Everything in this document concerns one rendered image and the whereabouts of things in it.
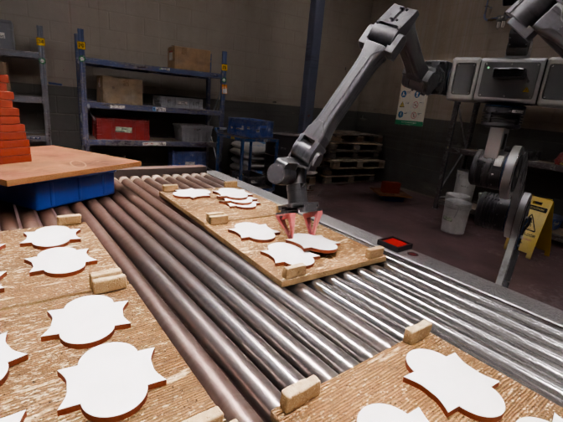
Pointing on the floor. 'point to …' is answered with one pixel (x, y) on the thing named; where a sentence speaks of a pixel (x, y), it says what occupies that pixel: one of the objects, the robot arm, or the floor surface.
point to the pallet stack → (349, 157)
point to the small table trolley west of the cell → (243, 151)
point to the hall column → (311, 64)
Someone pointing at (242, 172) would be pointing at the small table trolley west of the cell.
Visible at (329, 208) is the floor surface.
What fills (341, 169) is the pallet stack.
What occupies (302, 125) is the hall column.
